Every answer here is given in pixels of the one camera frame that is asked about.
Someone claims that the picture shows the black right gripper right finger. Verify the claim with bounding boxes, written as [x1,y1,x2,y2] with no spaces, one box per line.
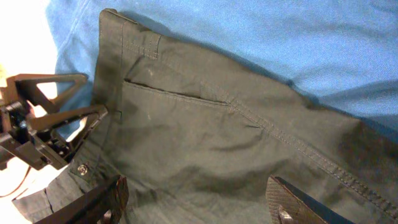
[266,175,353,224]

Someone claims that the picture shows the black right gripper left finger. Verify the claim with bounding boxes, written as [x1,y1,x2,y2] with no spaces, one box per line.
[35,175,129,224]

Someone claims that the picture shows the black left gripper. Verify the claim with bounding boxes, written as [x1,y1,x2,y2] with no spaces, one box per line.
[1,73,108,170]

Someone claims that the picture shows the black shorts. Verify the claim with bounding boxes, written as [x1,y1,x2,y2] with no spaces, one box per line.
[13,9,397,223]

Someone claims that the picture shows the dark blue shirt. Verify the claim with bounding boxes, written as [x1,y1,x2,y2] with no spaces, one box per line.
[45,0,397,140]

